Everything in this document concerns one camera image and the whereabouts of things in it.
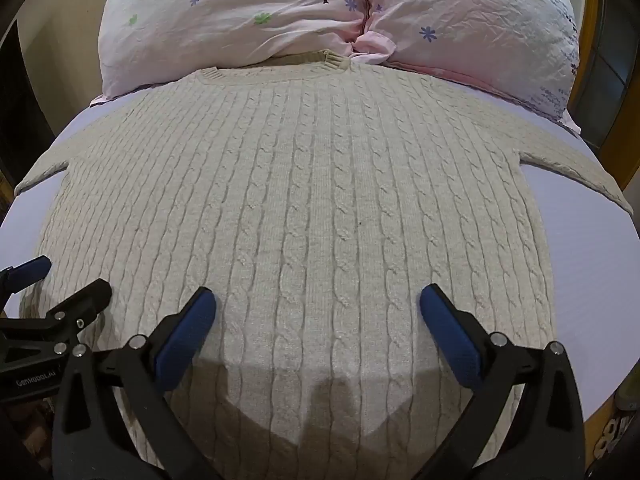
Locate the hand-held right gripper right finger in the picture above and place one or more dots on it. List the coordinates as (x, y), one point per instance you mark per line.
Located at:
(450, 332)

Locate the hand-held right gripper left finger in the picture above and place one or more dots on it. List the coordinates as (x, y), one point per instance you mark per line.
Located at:
(186, 330)

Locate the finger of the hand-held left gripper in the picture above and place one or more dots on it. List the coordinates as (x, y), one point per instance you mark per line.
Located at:
(76, 307)
(27, 270)

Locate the pink floral pillow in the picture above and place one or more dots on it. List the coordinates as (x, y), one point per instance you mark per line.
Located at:
(225, 20)
(475, 30)

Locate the wooden bed frame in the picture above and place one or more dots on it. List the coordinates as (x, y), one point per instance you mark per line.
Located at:
(607, 60)

